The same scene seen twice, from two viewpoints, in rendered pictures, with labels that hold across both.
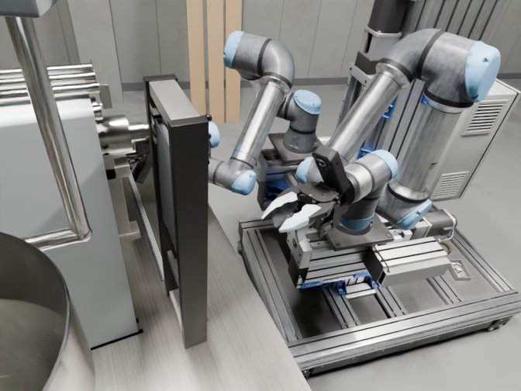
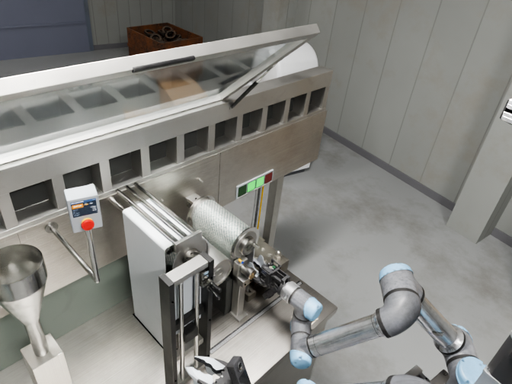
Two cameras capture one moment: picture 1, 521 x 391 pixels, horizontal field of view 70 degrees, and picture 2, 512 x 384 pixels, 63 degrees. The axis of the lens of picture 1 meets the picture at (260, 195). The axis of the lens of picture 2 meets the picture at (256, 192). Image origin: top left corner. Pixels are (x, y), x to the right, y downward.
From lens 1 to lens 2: 102 cm
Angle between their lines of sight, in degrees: 56
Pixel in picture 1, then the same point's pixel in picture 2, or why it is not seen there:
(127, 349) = (158, 354)
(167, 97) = (186, 266)
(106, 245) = not seen: hidden behind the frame
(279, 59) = (392, 308)
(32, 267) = (40, 272)
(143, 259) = (220, 333)
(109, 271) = not seen: hidden behind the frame
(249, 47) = (388, 282)
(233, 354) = not seen: outside the picture
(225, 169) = (298, 338)
